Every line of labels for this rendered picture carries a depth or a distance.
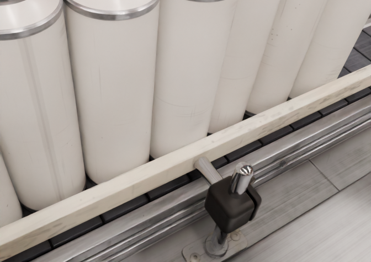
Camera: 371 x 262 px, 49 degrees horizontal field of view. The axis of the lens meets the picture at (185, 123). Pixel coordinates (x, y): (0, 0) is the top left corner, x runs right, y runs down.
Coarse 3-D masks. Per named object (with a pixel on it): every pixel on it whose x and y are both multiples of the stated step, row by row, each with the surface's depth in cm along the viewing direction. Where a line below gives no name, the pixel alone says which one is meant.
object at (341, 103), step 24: (360, 48) 48; (360, 96) 42; (312, 120) 39; (264, 144) 36; (216, 168) 34; (168, 192) 32; (24, 216) 29; (96, 216) 30; (120, 216) 32; (48, 240) 29
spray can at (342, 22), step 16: (336, 0) 32; (352, 0) 31; (368, 0) 31; (336, 16) 32; (352, 16) 32; (368, 16) 33; (320, 32) 34; (336, 32) 33; (352, 32) 33; (320, 48) 35; (336, 48) 34; (352, 48) 36; (304, 64) 37; (320, 64) 36; (336, 64) 36; (304, 80) 38; (320, 80) 37; (288, 96) 40
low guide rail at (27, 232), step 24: (360, 72) 39; (312, 96) 36; (336, 96) 38; (264, 120) 33; (288, 120) 35; (192, 144) 31; (216, 144) 31; (240, 144) 33; (144, 168) 29; (168, 168) 29; (192, 168) 31; (96, 192) 27; (120, 192) 28; (144, 192) 30; (48, 216) 26; (72, 216) 26; (0, 240) 24; (24, 240) 25
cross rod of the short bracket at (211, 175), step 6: (198, 162) 30; (204, 162) 30; (210, 162) 31; (198, 168) 30; (204, 168) 30; (210, 168) 30; (204, 174) 30; (210, 174) 30; (216, 174) 30; (210, 180) 30; (216, 180) 29
